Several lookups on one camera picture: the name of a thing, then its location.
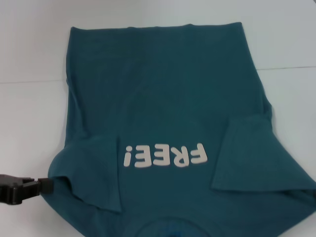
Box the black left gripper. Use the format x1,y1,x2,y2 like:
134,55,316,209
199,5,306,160
0,174,54,205

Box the teal shirt with FREE print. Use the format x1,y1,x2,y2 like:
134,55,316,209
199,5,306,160
41,22,316,237

